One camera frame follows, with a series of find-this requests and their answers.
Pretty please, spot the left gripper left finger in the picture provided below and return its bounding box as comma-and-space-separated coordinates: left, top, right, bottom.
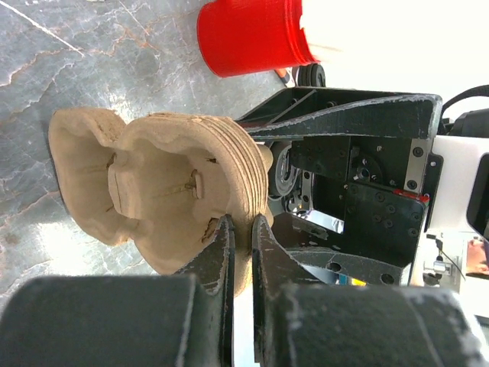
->
1, 216, 235, 366

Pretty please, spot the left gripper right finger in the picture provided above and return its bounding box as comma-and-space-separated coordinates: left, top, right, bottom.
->
251, 216, 488, 366

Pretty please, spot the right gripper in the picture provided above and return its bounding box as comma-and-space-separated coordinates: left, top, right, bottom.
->
237, 87, 443, 285

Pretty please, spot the cardboard cup carrier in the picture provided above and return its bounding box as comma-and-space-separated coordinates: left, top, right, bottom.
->
48, 107, 274, 294

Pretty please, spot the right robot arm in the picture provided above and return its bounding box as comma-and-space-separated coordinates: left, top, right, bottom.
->
238, 86, 488, 291

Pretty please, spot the stack of black lids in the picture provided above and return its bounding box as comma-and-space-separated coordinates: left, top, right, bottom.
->
296, 63, 326, 87

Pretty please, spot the red cup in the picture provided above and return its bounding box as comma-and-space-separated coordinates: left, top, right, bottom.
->
196, 0, 317, 77

